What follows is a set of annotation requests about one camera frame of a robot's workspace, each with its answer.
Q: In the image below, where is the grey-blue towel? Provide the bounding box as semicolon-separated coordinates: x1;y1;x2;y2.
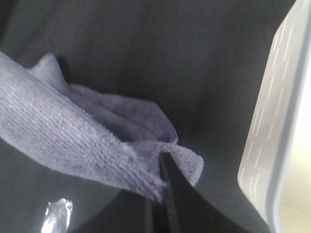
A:
0;53;204;202

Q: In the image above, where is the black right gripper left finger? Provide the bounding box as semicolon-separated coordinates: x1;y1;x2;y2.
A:
72;191;155;233

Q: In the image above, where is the white basket with grey rim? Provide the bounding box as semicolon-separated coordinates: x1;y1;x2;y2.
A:
237;0;311;233

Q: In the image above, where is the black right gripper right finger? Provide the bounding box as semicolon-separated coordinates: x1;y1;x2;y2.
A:
159;152;269;233

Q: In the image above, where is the right clear tape strip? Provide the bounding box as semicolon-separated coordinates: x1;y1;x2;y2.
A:
40;198;73;233

